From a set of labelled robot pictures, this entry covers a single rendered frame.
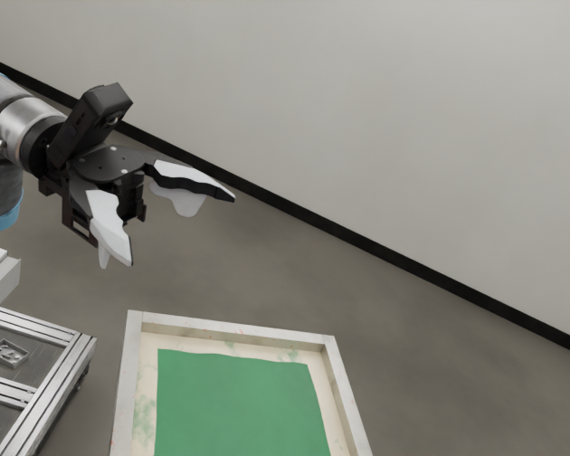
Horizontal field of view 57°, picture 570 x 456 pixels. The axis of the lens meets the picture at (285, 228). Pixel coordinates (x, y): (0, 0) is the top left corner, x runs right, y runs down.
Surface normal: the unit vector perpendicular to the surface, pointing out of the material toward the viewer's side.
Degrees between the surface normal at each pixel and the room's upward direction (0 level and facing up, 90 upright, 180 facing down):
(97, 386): 0
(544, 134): 90
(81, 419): 0
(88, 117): 99
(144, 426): 0
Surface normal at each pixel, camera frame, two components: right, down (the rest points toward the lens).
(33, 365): 0.32, -0.81
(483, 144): -0.33, 0.39
